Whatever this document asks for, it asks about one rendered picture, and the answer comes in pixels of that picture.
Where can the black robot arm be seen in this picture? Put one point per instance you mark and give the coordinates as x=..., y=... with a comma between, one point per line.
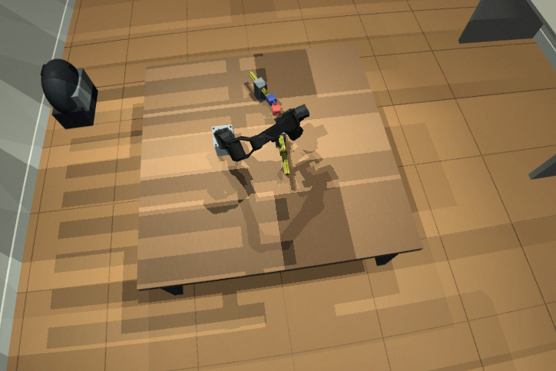
x=288, y=122

